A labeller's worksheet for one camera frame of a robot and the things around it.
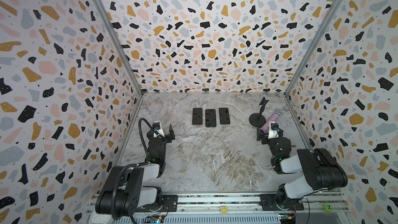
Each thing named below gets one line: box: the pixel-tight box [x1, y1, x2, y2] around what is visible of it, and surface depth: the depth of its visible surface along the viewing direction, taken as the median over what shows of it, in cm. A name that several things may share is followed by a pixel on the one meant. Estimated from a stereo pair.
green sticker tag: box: [323, 203, 334, 212], surface depth 73 cm
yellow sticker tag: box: [220, 206, 228, 215], surface depth 73 cm
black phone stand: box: [248, 96, 270, 128], surface depth 106 cm
